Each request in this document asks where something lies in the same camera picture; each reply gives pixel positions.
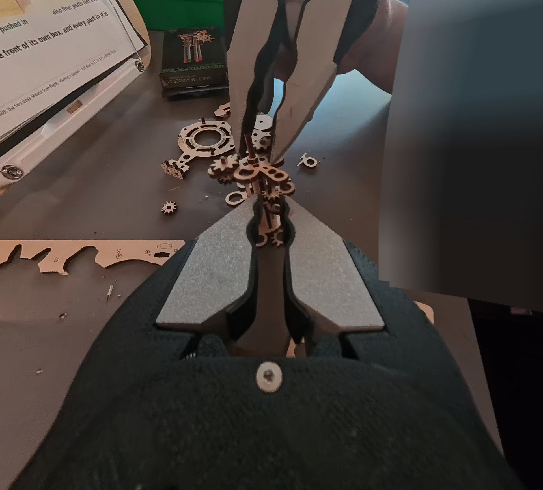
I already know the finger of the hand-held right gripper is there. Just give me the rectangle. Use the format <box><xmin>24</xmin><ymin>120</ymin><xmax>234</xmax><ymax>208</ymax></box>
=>
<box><xmin>226</xmin><ymin>0</ymin><xmax>283</xmax><ymax>162</ymax></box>
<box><xmin>269</xmin><ymin>0</ymin><xmax>357</xmax><ymax>164</ymax></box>

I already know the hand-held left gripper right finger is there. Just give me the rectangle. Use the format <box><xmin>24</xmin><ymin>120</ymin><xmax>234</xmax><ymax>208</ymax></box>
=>
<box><xmin>283</xmin><ymin>197</ymin><xmax>387</xmax><ymax>346</ymax></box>

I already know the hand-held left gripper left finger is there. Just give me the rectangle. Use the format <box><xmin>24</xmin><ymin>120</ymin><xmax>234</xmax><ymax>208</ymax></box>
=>
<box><xmin>155</xmin><ymin>197</ymin><xmax>257</xmax><ymax>341</ymax></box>

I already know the wooden gear axle assembly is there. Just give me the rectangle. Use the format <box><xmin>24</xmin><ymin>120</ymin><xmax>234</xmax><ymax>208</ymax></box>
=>
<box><xmin>208</xmin><ymin>150</ymin><xmax>296</xmax><ymax>250</ymax></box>

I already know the black model kit box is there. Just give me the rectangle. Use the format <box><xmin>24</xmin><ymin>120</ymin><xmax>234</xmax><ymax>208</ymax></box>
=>
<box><xmin>159</xmin><ymin>27</ymin><xmax>230</xmax><ymax>101</ymax></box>

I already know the person's right hand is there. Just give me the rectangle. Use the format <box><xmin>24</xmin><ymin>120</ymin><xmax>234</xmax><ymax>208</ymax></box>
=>
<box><xmin>337</xmin><ymin>0</ymin><xmax>409</xmax><ymax>95</ymax></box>

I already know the slotted wooden cut-out sheet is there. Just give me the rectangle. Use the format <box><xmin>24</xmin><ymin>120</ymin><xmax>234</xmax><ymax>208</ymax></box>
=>
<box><xmin>286</xmin><ymin>301</ymin><xmax>435</xmax><ymax>359</ymax></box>

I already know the jagged wooden cut-out sheet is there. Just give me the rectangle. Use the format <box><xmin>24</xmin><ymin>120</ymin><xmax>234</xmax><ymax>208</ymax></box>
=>
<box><xmin>0</xmin><ymin>240</ymin><xmax>186</xmax><ymax>278</ymax></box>

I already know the instruction sheet on stand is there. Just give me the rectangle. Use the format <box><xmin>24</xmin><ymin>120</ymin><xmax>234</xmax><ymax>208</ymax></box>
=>
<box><xmin>0</xmin><ymin>0</ymin><xmax>155</xmax><ymax>193</ymax></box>

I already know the printed instruction sheet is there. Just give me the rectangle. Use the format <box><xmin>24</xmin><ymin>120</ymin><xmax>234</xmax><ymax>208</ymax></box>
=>
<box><xmin>0</xmin><ymin>0</ymin><xmax>149</xmax><ymax>142</ymax></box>

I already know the wooden round frame part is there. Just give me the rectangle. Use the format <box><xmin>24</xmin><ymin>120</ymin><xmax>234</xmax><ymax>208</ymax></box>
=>
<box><xmin>161</xmin><ymin>116</ymin><xmax>238</xmax><ymax>181</ymax></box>

